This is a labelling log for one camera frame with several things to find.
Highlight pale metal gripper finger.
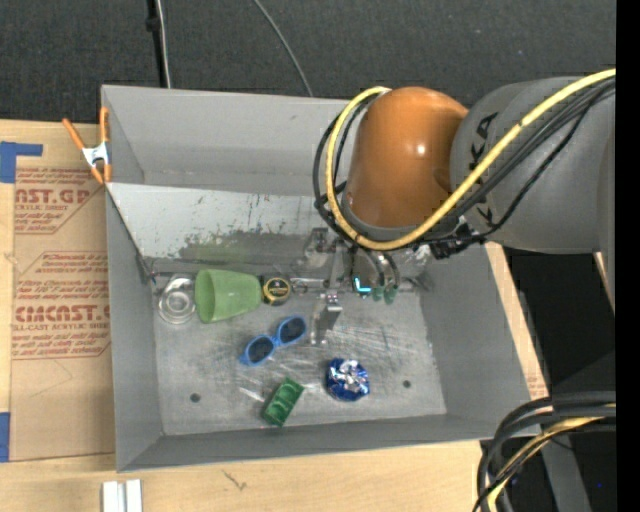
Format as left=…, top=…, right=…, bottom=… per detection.
left=309, top=294, right=324, bottom=347
left=319, top=292, right=345, bottom=334

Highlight black and yellow tape measure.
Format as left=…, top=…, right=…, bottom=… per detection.
left=261, top=275, right=293, bottom=307

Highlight blue sunglasses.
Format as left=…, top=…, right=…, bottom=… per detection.
left=238, top=314, right=308, bottom=368

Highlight blue and silver foil packet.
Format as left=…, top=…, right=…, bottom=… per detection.
left=325, top=356, right=372, bottom=402

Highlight green flat toy block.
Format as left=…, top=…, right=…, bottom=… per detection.
left=260, top=376, right=306, bottom=428

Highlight green plastic cup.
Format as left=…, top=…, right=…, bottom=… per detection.
left=193, top=268, right=264, bottom=325

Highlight grey metal bin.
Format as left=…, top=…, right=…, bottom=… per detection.
left=99, top=83, right=544, bottom=474

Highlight clear glass jar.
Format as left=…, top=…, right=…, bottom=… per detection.
left=158, top=274, right=198, bottom=326

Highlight brown cardboard board red print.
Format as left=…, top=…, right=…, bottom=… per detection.
left=0, top=118, right=554, bottom=464

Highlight black cylinder on white bracket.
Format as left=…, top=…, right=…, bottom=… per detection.
left=410, top=228, right=489, bottom=266

